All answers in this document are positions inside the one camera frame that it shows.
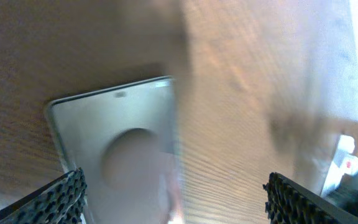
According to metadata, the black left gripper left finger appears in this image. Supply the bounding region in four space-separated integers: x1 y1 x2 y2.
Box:
0 168 87 224

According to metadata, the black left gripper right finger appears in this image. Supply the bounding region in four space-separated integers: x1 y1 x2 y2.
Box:
263 172 358 224

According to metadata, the white power strip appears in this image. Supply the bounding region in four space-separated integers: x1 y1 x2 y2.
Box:
320 135 356 197

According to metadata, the white USB charger plug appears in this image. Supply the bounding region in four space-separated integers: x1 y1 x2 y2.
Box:
339 154 358 176

